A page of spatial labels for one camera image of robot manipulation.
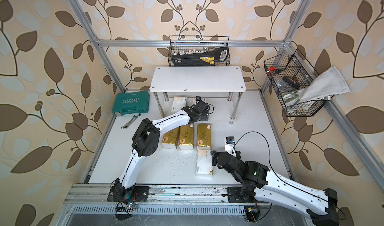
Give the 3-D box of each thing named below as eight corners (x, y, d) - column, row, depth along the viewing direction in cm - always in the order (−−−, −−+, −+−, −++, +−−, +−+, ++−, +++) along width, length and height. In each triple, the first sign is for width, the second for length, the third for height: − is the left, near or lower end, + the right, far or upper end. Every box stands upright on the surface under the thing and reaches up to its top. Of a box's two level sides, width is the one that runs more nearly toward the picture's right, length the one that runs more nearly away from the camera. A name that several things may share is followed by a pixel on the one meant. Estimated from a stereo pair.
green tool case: (112, 117, 106) (109, 113, 102) (118, 96, 119) (115, 92, 116) (148, 112, 109) (147, 108, 105) (150, 92, 122) (148, 88, 118)
